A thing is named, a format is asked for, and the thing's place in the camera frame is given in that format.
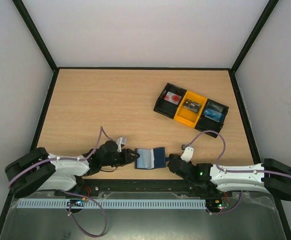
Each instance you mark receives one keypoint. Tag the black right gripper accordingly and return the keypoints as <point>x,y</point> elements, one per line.
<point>175,162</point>

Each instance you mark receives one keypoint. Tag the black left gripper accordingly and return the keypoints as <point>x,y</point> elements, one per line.
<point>125,156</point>

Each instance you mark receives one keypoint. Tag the blue leather card holder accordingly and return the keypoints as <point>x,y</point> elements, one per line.
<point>150,159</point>

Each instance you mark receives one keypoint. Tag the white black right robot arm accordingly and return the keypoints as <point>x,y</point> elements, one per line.
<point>270,177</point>

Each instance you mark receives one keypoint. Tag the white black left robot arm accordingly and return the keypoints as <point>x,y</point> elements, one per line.
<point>39,170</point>

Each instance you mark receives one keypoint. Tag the yellow middle card bin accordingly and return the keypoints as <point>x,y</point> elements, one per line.
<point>186,116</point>

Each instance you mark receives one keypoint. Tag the black right card bin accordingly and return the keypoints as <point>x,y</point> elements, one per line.
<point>206,124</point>

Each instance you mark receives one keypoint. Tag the black card bin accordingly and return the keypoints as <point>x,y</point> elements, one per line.
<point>206,124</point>
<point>166,108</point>

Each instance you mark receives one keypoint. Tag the black cards stack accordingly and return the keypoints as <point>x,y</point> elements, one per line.
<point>192,106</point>

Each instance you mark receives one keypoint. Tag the blue cards stack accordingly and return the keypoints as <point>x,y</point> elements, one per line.
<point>213,115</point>

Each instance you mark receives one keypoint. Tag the red white cards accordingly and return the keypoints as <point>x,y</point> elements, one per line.
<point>172,98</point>

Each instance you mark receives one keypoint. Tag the black left card bin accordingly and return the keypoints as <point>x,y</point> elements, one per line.
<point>166,108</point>

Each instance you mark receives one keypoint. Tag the metal sheet front panel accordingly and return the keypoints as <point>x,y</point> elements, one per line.
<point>250,216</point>

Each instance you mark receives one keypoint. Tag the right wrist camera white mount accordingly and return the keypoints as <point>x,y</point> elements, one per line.
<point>187,152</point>

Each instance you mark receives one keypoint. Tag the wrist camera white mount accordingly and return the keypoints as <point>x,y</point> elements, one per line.
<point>121,142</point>
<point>187,152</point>

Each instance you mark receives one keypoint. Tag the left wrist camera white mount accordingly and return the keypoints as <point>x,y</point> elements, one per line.
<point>121,142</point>

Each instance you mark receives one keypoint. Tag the light blue slotted cable duct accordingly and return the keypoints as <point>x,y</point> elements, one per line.
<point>45,203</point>

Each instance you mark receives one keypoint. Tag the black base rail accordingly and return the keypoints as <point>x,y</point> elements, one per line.
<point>93,187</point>

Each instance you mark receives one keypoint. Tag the black cage frame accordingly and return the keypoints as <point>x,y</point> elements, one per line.
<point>270,6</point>

